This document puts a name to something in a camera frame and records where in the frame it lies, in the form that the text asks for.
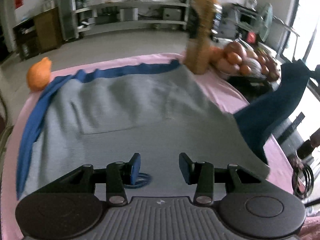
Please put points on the amber drink bottle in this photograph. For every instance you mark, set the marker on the amber drink bottle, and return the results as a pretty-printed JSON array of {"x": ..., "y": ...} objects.
[{"x": 203, "y": 23}]

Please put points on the brown wooden cabinet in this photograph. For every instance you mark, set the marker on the brown wooden cabinet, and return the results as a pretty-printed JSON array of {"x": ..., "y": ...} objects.
[{"x": 48, "y": 30}]

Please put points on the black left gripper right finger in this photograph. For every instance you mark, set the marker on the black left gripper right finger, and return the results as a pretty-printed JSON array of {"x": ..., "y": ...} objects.
[{"x": 186, "y": 166}]

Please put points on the white TV stand shelf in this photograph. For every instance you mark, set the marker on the white TV stand shelf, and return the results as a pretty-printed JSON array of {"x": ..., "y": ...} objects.
[{"x": 105, "y": 16}]

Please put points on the pink tablecloth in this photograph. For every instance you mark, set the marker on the pink tablecloth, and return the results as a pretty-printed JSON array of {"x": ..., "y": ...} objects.
[{"x": 218, "y": 90}]

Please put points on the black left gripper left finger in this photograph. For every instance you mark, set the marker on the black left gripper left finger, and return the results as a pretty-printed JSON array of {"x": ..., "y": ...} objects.
[{"x": 133, "y": 169}]

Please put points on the standing electric fan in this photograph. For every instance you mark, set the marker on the standing electric fan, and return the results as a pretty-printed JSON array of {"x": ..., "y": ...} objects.
[{"x": 266, "y": 12}]

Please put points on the grey and blue hoodie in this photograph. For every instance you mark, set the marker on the grey and blue hoodie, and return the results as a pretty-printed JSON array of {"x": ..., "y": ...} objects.
[{"x": 157, "y": 110}]

